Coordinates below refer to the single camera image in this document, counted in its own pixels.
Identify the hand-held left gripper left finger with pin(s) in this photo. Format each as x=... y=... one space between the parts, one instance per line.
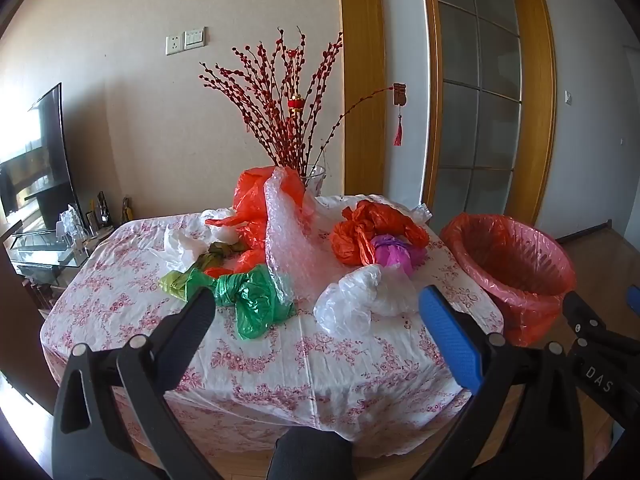
x=194 y=316

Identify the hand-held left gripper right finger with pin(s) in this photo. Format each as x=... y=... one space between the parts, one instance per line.
x=450 y=340

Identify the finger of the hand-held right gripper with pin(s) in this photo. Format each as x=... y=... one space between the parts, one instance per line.
x=634 y=297
x=582 y=310

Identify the trash bin with red liner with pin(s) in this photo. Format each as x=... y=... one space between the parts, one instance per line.
x=515 y=280

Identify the clear bubble wrap sheet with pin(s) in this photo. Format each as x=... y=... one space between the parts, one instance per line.
x=290 y=240

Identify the knotted orange plastic bag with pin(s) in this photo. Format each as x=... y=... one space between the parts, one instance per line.
x=355 y=240

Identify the yellow-green plastic bag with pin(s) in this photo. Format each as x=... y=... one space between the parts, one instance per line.
x=182 y=282

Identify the bright green plastic bag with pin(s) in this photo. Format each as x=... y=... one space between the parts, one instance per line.
x=255 y=300

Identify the olive green plastic bag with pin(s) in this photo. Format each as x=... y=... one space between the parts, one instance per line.
x=217 y=256

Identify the white plastic bag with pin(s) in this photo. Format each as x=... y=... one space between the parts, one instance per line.
x=182 y=247

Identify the magenta plastic bag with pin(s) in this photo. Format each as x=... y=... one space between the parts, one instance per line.
x=392 y=255

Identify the clear crumpled plastic bag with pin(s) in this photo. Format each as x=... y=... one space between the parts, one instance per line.
x=350 y=300

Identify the floral tablecloth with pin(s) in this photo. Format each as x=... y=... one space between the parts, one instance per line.
x=310 y=375

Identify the thin clear plastic bag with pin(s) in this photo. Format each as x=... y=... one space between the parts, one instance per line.
x=415 y=212

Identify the large orange plastic bag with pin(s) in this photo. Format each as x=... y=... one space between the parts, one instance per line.
x=252 y=195

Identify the glass television stand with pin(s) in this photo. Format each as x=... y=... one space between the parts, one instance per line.
x=45 y=252

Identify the dark wooden cabinet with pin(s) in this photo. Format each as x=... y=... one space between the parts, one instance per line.
x=20 y=330

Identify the glass vase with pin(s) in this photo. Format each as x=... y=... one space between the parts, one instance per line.
x=315 y=180

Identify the person's dark trouser leg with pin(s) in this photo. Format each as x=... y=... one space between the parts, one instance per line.
x=310 y=457

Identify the flat screen television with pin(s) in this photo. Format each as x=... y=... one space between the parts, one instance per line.
x=40 y=160

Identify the frosted glass door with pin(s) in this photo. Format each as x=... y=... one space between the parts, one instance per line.
x=480 y=110

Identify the small red lantern ornament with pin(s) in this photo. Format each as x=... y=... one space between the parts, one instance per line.
x=295 y=103

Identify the red tassel hanging ornament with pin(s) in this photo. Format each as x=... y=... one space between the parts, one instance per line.
x=399 y=105

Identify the red berry branches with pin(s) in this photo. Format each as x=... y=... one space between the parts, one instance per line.
x=280 y=90

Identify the wooden door frame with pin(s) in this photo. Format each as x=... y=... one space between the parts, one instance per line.
x=537 y=110

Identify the white wall socket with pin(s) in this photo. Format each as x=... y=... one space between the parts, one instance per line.
x=173 y=45

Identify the white light switch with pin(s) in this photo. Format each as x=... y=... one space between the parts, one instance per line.
x=194 y=38

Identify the wooden wall jamb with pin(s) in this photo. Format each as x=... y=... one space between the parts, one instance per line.
x=362 y=75

